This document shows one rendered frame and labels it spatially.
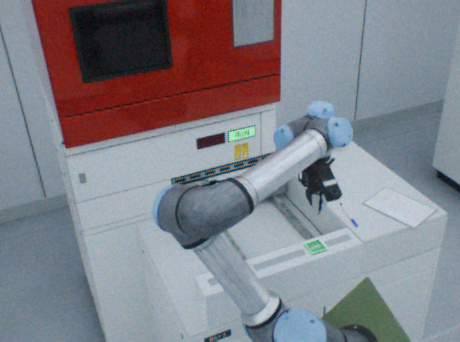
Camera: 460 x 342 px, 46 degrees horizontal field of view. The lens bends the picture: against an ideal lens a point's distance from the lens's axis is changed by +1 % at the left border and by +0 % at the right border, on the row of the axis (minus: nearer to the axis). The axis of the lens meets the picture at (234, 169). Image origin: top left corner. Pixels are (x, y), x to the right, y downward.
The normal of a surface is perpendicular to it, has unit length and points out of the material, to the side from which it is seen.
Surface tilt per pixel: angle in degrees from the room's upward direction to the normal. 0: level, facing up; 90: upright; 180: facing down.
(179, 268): 0
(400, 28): 90
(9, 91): 90
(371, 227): 0
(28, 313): 0
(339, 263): 90
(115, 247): 90
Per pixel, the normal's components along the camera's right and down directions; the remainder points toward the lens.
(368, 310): -0.71, -0.49
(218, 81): 0.40, 0.48
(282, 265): -0.04, -0.85
